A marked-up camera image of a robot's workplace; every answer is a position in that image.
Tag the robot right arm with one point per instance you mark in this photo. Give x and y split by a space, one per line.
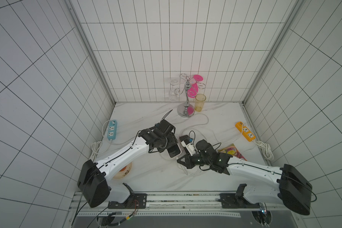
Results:
279 185

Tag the blue power strip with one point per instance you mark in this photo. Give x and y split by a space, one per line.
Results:
112 130

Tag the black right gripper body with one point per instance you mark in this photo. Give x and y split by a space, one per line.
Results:
192 159

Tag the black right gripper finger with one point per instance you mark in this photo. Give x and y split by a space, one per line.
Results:
182 164
184 158

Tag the orange power strip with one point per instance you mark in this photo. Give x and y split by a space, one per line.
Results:
245 131

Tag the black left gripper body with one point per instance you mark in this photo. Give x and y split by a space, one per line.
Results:
167 141

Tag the metal base rail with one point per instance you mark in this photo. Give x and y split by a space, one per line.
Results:
169 204

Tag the phone pink case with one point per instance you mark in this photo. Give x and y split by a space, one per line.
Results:
174 151
183 139

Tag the yellow drinking glass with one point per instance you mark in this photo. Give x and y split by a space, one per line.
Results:
199 102

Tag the pink wine glass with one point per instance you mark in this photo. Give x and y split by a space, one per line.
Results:
193 91

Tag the clear wine glass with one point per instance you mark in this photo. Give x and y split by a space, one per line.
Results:
174 90

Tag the silver glass holder stand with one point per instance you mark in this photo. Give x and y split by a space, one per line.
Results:
186 109

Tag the colourful candy bag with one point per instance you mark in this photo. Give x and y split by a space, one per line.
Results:
233 151

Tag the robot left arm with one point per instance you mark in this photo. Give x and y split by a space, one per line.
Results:
95 177

